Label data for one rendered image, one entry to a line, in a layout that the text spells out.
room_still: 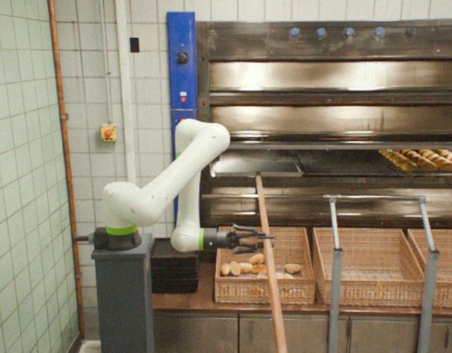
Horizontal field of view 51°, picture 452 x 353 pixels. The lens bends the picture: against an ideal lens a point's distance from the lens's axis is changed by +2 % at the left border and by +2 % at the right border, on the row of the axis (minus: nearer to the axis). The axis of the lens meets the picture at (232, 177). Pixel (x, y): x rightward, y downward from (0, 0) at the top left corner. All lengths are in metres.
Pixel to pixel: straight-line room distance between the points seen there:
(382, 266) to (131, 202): 1.91
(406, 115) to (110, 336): 2.06
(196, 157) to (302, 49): 1.30
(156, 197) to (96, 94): 1.39
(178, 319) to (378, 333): 1.09
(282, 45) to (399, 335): 1.75
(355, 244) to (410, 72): 1.09
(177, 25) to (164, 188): 1.34
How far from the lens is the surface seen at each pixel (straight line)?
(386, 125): 3.00
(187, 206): 2.05
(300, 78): 2.87
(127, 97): 2.93
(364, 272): 3.15
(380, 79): 2.96
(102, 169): 3.07
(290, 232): 3.04
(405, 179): 3.12
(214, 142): 1.83
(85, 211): 3.18
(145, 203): 1.69
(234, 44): 2.86
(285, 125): 2.89
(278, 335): 1.40
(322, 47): 2.90
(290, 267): 3.01
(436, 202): 3.23
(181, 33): 2.84
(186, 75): 2.84
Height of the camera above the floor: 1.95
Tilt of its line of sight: 15 degrees down
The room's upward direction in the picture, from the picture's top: straight up
